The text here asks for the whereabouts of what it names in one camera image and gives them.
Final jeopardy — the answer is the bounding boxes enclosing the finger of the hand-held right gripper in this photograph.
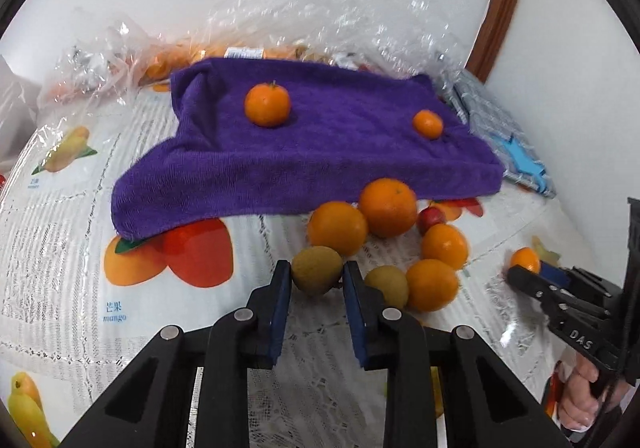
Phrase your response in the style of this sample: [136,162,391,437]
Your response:
[507,265,565,315]
[541,262,619,301]

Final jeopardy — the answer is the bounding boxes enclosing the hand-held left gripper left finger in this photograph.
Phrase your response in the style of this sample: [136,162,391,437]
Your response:
[60,260,293,448]

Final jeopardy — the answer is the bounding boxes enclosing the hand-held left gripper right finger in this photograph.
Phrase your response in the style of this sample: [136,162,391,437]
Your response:
[342,261,572,448]

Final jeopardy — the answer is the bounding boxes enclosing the small orange tangerine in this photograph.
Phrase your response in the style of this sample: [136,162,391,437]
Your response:
[412,110,444,141]
[509,247,542,276]

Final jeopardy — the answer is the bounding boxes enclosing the brown kiwi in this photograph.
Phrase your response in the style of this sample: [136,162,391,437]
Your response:
[363,265,410,309]
[291,246,345,297]

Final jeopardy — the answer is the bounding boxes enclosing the person's right hand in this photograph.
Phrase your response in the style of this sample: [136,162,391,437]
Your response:
[557,360,607,434]

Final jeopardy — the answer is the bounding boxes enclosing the medium orange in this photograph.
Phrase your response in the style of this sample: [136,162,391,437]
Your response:
[404,259,460,313]
[420,223,469,271]

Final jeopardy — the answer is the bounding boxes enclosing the large orange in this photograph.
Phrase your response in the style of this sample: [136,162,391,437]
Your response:
[306,201,369,257]
[358,178,419,239]

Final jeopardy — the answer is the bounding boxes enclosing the small red fruit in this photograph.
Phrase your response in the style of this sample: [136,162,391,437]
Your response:
[416,207,447,236]

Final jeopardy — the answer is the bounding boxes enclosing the purple towel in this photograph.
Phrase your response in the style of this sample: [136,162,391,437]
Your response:
[111,57,504,239]

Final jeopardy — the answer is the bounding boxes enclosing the grey blue patterned cloth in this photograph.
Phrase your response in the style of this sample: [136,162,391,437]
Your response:
[442,69,559,199]

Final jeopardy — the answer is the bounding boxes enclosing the orange with green stem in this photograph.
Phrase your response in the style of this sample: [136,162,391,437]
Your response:
[244,80,292,129]

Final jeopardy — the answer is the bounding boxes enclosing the fruit-printed tablecloth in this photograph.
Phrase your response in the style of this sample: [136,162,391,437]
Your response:
[0,52,603,448]

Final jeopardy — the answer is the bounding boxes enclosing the bagged oranges with label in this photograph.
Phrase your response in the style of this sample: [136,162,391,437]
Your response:
[142,40,321,84]

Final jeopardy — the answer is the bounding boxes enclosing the crumpled clear plastic wrap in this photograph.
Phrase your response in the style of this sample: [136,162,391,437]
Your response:
[200,0,473,83]

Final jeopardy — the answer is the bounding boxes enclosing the clear plastic bag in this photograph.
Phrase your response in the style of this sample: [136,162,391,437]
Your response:
[38,20,201,115]

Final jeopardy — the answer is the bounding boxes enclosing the white plastic bag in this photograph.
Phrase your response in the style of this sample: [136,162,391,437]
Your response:
[0,54,43,171]

